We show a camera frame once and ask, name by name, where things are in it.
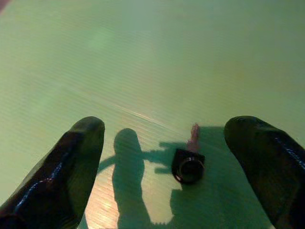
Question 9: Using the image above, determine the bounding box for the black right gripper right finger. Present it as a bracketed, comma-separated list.
[224, 115, 305, 229]

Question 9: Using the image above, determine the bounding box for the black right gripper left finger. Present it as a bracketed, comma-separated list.
[0, 116, 105, 229]

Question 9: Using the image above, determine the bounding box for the black key fob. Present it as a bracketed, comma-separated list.
[171, 148, 206, 184]

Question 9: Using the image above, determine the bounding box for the green corrugated plastic board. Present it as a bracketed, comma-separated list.
[0, 0, 305, 229]

